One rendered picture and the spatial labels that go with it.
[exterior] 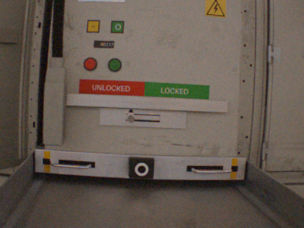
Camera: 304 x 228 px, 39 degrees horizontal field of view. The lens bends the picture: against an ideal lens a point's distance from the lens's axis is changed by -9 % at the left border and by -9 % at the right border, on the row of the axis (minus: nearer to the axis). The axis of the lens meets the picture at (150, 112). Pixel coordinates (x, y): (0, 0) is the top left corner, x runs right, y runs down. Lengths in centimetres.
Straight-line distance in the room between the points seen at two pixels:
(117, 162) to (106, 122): 10
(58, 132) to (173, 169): 31
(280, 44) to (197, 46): 36
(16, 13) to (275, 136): 88
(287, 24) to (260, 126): 34
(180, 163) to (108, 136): 19
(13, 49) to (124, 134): 43
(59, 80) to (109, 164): 26
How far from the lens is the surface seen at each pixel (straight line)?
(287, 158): 145
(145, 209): 95
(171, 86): 113
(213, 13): 116
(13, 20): 133
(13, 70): 134
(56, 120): 103
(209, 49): 115
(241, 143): 141
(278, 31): 142
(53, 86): 102
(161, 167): 114
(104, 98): 109
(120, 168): 114
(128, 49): 113
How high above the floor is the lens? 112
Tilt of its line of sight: 5 degrees down
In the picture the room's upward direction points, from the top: 3 degrees clockwise
